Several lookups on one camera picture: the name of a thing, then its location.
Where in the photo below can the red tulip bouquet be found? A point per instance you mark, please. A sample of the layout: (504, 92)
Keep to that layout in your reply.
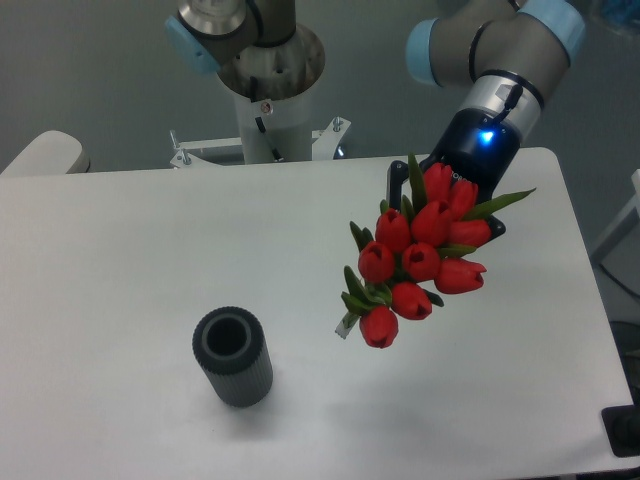
(418, 254)

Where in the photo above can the white furniture frame right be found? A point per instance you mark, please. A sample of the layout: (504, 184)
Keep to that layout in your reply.
(623, 222)

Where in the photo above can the dark grey ribbed vase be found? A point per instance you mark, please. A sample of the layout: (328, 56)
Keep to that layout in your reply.
(230, 347)

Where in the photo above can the white metal base bracket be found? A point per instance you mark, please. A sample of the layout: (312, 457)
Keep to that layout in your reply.
(326, 145)

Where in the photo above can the white chair back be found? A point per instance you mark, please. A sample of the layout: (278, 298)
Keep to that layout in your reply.
(51, 153)

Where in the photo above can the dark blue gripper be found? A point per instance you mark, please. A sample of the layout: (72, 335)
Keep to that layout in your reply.
(476, 149)

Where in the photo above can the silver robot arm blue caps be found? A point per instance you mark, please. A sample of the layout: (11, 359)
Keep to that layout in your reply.
(511, 55)

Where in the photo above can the black box at table edge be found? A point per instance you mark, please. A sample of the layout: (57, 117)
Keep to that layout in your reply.
(622, 429)

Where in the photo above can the silver robot base joint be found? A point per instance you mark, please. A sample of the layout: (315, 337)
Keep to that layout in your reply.
(258, 49)

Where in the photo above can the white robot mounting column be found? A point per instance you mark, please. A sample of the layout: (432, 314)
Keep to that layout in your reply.
(276, 127)

